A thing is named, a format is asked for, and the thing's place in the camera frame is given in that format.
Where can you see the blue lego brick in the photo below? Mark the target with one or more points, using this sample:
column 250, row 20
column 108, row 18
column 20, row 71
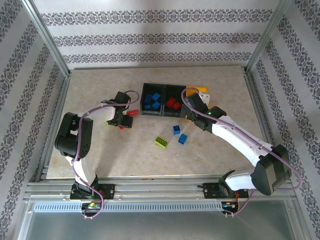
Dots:
column 149, row 98
column 156, row 96
column 176, row 129
column 148, row 107
column 182, row 138
column 156, row 105

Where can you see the black plastic bin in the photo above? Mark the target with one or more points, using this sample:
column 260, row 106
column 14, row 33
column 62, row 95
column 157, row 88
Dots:
column 150, row 87
column 172, row 91

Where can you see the green lego brick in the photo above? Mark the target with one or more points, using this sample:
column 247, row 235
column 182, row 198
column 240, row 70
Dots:
column 162, row 142

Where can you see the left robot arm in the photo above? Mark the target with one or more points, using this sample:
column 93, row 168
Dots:
column 72, row 140

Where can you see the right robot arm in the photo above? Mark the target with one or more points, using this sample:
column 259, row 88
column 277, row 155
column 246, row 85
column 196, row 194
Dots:
column 237, row 140

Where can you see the small circuit board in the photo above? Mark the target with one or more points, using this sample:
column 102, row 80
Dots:
column 91, row 205
column 228, row 205

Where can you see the metal lower panel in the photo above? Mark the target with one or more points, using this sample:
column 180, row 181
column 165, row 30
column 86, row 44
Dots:
column 160, row 225

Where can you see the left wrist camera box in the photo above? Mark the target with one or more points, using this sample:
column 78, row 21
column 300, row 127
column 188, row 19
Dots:
column 121, row 97

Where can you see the aluminium back rail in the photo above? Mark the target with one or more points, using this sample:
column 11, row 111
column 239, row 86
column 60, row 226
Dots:
column 157, row 67

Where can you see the aluminium side rail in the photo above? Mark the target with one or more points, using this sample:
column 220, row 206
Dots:
column 60, row 100
column 257, row 100

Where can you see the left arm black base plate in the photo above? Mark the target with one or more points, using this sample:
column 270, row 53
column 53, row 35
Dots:
column 110, row 191

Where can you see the aluminium mounting rail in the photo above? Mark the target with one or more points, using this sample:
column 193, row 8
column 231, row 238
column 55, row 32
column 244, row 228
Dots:
column 155, row 190

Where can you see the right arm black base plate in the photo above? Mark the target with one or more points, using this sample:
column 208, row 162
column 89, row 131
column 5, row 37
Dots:
column 208, row 191

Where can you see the aluminium frame post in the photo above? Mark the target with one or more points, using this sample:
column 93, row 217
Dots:
column 268, row 37
column 47, row 37

